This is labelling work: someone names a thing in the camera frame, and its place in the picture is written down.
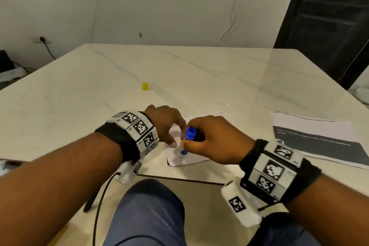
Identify person's right forearm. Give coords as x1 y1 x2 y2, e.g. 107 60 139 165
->
284 174 369 246

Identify person's right hand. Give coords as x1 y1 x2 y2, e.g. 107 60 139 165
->
180 116 257 166

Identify dark door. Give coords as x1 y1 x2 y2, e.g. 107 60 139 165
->
273 0 369 91

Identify person's leg blue jeans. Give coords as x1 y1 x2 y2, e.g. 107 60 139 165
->
102 179 187 246
247 212 321 246

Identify right wrist marker tracker band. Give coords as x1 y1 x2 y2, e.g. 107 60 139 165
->
221 139 322 228

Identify small white paper sheet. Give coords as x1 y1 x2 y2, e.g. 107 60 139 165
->
166 110 232 167

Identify person's left leg blue jeans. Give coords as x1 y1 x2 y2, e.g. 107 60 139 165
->
102 179 187 246

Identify person's left hand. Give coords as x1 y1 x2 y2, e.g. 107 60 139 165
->
143 105 187 148

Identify black tracker cable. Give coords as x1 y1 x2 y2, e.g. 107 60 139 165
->
92 172 122 246

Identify white object beside table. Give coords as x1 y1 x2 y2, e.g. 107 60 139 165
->
348 87 369 110

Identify white hanging wall cable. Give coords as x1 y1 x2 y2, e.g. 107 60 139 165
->
216 0 255 47

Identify blue glue stick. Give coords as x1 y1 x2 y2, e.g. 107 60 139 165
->
180 127 198 156

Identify left wrist marker tracker band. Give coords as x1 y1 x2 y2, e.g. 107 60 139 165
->
95 110 160 185

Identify person's right leg blue jeans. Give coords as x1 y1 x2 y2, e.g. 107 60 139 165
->
247 212 321 246

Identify person's left forearm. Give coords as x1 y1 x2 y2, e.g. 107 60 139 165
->
0 132 124 246

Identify white device under black box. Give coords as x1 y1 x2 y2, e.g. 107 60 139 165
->
0 67 27 83

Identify wrist marker tracker band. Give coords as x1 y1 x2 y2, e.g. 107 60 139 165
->
95 110 160 185
221 139 322 228

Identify black wall cable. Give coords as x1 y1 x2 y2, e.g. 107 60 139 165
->
43 41 57 61

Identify thin grey wall cable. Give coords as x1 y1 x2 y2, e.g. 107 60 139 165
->
90 0 100 44

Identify printed grey and white sheet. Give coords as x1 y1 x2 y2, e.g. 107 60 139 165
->
270 110 369 170

